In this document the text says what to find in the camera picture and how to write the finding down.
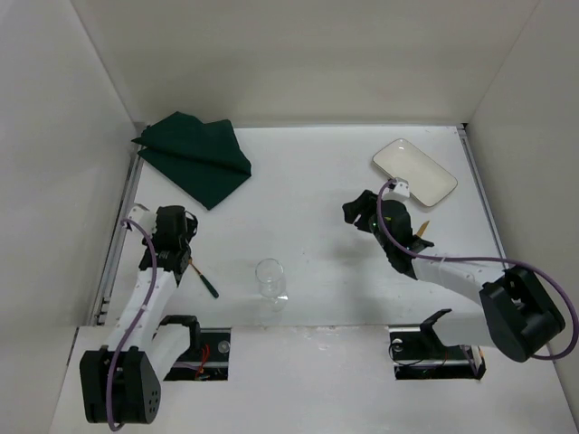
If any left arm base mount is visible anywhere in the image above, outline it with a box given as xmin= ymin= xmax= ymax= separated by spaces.
xmin=165 ymin=328 xmax=232 ymax=382

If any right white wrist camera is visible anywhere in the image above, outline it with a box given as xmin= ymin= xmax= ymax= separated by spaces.
xmin=382 ymin=178 xmax=410 ymax=202

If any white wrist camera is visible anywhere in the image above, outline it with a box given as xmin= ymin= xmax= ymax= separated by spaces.
xmin=382 ymin=178 xmax=410 ymax=202
xmin=123 ymin=203 xmax=157 ymax=235

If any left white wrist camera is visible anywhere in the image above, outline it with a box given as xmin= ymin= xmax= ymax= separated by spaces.
xmin=123 ymin=203 xmax=157 ymax=235

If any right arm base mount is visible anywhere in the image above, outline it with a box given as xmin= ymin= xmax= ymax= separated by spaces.
xmin=388 ymin=325 xmax=487 ymax=381

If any gold fork green handle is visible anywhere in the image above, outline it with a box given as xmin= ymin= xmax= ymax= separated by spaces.
xmin=189 ymin=259 xmax=220 ymax=299

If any gold knife green handle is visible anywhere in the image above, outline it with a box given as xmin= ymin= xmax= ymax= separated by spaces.
xmin=416 ymin=221 xmax=430 ymax=238

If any clear wine glass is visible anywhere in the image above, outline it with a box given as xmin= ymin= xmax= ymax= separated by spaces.
xmin=255 ymin=259 xmax=289 ymax=312

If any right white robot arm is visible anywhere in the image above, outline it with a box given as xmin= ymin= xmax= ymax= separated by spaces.
xmin=342 ymin=182 xmax=565 ymax=363

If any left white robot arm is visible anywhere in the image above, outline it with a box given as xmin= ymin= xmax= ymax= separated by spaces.
xmin=80 ymin=204 xmax=201 ymax=431

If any white rectangular ceramic plate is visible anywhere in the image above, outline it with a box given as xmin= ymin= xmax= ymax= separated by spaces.
xmin=372 ymin=138 xmax=458 ymax=207

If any dark green cloth napkin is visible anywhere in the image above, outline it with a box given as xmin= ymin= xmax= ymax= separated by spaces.
xmin=133 ymin=112 xmax=252 ymax=211

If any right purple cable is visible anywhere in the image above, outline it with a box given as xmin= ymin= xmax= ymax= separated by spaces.
xmin=376 ymin=179 xmax=579 ymax=361

